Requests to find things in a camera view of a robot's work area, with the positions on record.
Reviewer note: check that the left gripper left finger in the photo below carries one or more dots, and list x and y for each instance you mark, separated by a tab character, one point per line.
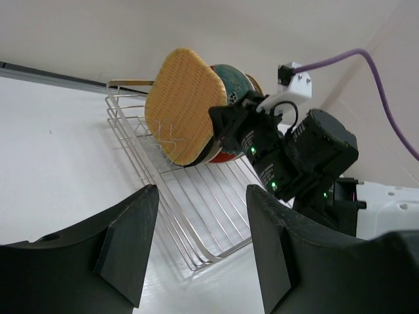
97	265

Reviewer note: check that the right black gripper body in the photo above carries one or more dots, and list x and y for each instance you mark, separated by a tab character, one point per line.
306	158

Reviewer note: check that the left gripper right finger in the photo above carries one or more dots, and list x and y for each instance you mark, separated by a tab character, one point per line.
304	267

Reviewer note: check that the beige plate with bird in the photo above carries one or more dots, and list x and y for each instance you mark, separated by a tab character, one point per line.
257	86

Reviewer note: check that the red and blue floral plate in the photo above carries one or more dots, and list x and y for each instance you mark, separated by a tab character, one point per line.
237	84

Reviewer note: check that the woven bamboo square tray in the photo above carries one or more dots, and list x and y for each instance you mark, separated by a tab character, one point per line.
176	108

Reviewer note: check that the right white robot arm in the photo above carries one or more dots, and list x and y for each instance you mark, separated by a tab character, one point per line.
360	209

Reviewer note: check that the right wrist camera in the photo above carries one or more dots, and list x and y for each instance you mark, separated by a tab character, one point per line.
293	89

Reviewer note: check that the metal wire dish rack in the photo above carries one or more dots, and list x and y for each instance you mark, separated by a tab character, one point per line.
203	208

